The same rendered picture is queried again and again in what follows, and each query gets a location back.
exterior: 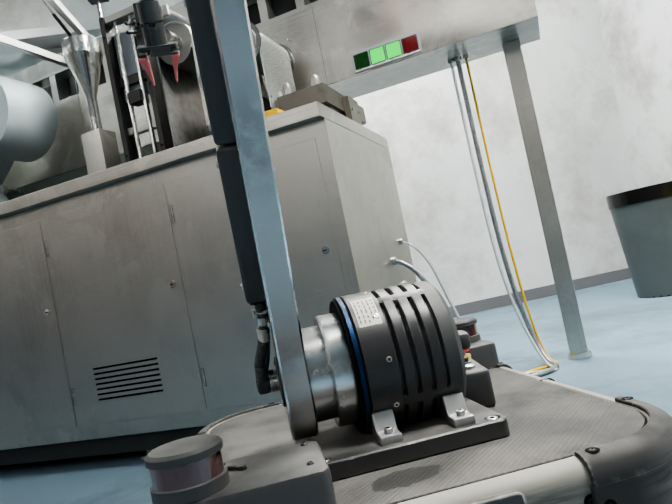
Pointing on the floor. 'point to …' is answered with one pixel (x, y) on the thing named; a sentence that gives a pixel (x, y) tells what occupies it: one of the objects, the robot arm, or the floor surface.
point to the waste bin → (646, 236)
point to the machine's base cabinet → (174, 294)
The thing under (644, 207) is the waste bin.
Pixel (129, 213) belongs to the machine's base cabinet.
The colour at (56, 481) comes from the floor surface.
